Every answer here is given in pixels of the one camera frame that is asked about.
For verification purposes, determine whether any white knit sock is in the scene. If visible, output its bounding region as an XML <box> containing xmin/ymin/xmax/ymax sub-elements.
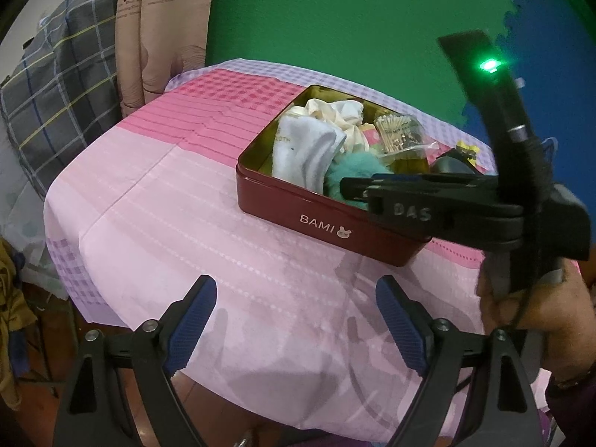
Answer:
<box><xmin>272</xmin><ymin>115</ymin><xmax>346</xmax><ymax>195</ymax></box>

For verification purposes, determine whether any person's right hand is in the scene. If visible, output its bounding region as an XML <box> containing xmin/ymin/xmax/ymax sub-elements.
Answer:
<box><xmin>476</xmin><ymin>259</ymin><xmax>595</xmax><ymax>383</ymax></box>

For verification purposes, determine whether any black plastic packet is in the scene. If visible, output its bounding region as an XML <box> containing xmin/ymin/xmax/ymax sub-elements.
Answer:
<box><xmin>429</xmin><ymin>148</ymin><xmax>481</xmax><ymax>175</ymax></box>

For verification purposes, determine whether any red tin box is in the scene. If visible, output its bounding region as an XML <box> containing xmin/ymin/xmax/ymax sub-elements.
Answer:
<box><xmin>234</xmin><ymin>84</ymin><xmax>481</xmax><ymax>267</ymax></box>

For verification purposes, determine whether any pink checkered tablecloth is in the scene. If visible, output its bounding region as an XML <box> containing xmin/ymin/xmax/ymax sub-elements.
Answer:
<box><xmin>44</xmin><ymin>58</ymin><xmax>482</xmax><ymax>442</ymax></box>

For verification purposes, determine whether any bag of toothpicks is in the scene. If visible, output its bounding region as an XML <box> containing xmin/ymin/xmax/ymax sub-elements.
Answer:
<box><xmin>374</xmin><ymin>113</ymin><xmax>440</xmax><ymax>165</ymax></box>

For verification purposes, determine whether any mustard yellow cloth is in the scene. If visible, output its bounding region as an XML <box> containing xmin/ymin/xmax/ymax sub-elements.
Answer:
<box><xmin>0</xmin><ymin>238</ymin><xmax>37</xmax><ymax>410</ymax></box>

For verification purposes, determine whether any teal fluffy pompom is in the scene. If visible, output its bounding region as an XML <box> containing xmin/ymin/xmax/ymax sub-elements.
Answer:
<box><xmin>323</xmin><ymin>151</ymin><xmax>391</xmax><ymax>210</ymax></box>

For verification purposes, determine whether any pink green patterned cloth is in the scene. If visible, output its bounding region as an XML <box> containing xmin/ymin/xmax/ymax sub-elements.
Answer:
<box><xmin>359</xmin><ymin>123</ymin><xmax>386</xmax><ymax>155</ymax></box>

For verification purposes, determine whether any blue foam mat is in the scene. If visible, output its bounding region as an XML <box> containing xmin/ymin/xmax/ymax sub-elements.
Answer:
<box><xmin>471</xmin><ymin>0</ymin><xmax>595</xmax><ymax>212</ymax></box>

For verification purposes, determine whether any cream satin scrunchie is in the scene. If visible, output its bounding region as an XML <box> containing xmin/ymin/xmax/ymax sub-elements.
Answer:
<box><xmin>287</xmin><ymin>98</ymin><xmax>370</xmax><ymax>153</ymax></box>

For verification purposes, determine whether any green foam mat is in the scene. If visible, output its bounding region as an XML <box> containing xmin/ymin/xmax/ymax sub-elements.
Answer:
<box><xmin>206</xmin><ymin>0</ymin><xmax>514</xmax><ymax>127</ymax></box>

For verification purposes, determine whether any grey plaid cloth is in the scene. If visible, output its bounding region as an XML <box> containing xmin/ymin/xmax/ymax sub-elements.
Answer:
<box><xmin>1</xmin><ymin>0</ymin><xmax>121</xmax><ymax>197</ymax></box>

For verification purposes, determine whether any floral beige curtain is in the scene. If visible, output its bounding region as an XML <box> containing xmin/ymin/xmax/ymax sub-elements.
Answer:
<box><xmin>115</xmin><ymin>0</ymin><xmax>212</xmax><ymax>117</ymax></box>

